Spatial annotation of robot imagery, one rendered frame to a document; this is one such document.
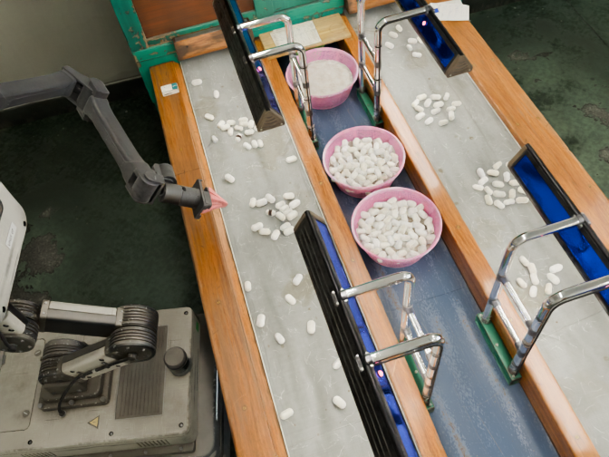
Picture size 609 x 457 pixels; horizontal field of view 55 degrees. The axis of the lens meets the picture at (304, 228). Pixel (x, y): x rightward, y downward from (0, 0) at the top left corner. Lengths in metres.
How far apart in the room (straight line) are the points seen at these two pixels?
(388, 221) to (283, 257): 0.34
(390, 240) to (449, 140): 0.44
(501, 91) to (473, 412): 1.09
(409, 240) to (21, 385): 1.31
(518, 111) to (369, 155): 0.52
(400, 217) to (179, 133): 0.82
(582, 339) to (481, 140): 0.72
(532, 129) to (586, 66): 1.53
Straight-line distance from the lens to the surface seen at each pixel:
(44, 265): 2.97
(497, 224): 1.82
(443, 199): 1.82
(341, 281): 1.28
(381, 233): 1.78
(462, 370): 1.66
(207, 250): 1.77
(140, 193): 1.61
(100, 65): 3.41
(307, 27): 2.40
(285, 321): 1.64
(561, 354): 1.66
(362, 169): 1.91
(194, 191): 1.66
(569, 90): 3.39
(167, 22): 2.33
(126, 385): 1.98
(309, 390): 1.56
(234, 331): 1.62
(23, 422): 2.09
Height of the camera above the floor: 2.21
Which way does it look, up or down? 55 degrees down
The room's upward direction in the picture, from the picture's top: 10 degrees counter-clockwise
